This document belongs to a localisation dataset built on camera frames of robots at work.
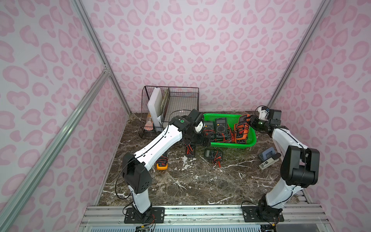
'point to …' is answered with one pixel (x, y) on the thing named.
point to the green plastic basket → (231, 121)
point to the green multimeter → (221, 129)
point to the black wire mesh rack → (147, 131)
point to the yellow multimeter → (162, 163)
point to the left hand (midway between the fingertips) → (204, 141)
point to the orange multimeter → (241, 129)
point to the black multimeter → (190, 149)
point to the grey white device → (268, 157)
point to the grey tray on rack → (179, 106)
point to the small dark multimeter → (214, 154)
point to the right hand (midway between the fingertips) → (245, 118)
